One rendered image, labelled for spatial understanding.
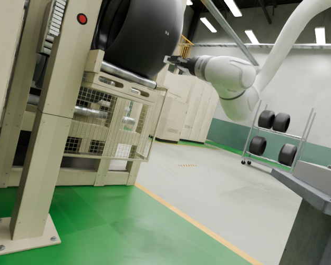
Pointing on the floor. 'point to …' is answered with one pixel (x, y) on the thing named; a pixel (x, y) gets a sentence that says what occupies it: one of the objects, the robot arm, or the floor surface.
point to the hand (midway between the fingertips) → (169, 60)
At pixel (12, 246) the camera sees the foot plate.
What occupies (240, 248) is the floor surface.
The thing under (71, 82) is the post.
